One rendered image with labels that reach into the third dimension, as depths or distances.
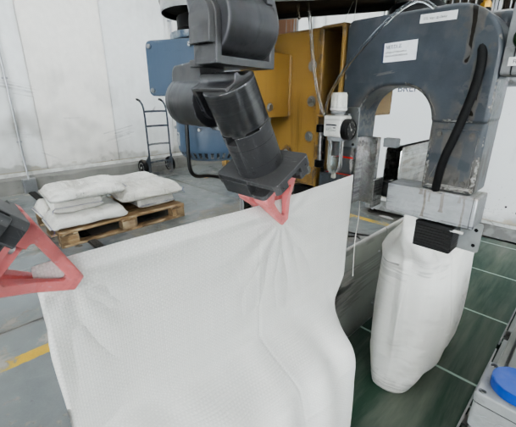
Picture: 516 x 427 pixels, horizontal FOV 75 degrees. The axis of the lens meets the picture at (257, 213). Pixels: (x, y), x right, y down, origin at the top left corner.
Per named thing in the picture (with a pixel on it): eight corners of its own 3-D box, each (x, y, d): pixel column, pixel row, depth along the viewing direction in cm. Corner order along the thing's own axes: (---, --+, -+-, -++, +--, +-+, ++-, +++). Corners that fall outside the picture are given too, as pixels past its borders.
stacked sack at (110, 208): (52, 237, 274) (49, 220, 269) (39, 224, 304) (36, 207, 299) (132, 218, 318) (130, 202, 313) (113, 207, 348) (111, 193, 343)
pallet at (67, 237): (62, 249, 282) (58, 233, 277) (37, 224, 337) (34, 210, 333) (185, 215, 361) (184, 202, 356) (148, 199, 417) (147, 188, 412)
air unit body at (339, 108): (341, 182, 61) (348, 91, 56) (319, 178, 65) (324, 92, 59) (353, 178, 64) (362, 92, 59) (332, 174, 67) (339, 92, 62)
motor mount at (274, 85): (218, 131, 61) (213, 31, 56) (196, 129, 66) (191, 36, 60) (312, 123, 80) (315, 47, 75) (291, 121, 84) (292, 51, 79)
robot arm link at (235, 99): (223, 86, 31) (261, 58, 33) (181, 86, 35) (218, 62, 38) (248, 149, 35) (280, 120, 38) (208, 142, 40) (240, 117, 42)
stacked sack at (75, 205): (53, 218, 281) (49, 201, 276) (42, 200, 330) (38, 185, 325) (106, 208, 306) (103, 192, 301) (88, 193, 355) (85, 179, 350)
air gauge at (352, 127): (345, 141, 59) (347, 119, 58) (336, 140, 60) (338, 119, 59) (356, 139, 61) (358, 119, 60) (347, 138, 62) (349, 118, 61)
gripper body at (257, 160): (252, 156, 47) (232, 108, 42) (312, 166, 40) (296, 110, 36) (221, 185, 44) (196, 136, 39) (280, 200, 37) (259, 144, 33)
